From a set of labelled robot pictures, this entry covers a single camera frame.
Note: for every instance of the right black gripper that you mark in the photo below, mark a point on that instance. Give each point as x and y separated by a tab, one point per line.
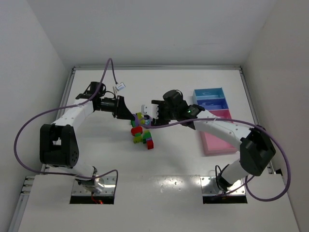
159	112

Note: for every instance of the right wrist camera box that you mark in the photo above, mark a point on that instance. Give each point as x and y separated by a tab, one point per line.
145	109

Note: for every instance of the large pink container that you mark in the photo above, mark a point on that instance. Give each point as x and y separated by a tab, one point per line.
213	146

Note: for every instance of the red round lego lower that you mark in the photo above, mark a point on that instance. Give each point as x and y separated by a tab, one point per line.
136	130

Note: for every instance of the red square lego brick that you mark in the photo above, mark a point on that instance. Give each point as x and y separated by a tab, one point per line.
150	144

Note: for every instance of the yellow-green lego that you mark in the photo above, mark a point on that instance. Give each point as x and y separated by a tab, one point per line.
139	116

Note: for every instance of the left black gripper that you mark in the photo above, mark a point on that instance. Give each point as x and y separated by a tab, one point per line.
119	107

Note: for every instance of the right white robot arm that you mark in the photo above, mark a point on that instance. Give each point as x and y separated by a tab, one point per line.
255	147

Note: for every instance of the small pink container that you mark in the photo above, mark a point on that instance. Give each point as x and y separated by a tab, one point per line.
222	113

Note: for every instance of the light blue container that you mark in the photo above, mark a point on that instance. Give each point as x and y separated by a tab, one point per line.
208	93

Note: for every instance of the yellow-green lego brick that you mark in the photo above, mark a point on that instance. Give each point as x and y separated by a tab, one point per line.
137	139

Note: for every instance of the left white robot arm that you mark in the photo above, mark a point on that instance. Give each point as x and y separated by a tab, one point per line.
58	143

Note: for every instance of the purple paw lego piece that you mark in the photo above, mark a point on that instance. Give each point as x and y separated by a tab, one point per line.
146	120

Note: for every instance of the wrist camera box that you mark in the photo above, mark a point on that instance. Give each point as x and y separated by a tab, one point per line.
118	87
145	109

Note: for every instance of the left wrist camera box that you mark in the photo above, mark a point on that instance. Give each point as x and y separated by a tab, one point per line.
118	87

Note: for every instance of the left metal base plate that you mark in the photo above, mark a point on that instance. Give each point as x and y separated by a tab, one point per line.
103	187

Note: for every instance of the green purple lego stack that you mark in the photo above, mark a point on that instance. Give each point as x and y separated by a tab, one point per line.
146	136

